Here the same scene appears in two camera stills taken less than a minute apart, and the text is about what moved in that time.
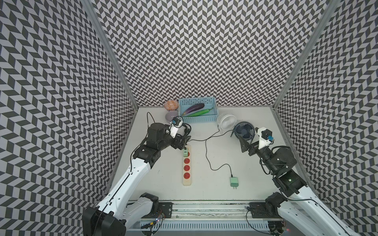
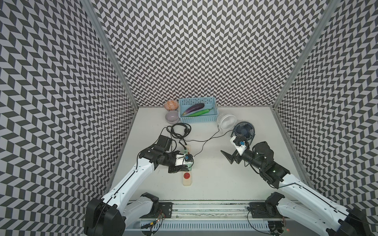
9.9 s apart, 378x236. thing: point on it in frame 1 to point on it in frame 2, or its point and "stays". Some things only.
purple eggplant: (196, 107) stays
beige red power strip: (187, 167) stays
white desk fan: (226, 122) stays
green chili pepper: (200, 112) stays
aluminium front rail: (189, 210) stays
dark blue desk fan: (245, 129) stays
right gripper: (245, 146) to (230, 158)
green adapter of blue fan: (234, 182) to (189, 164)
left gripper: (175, 143) to (175, 168)
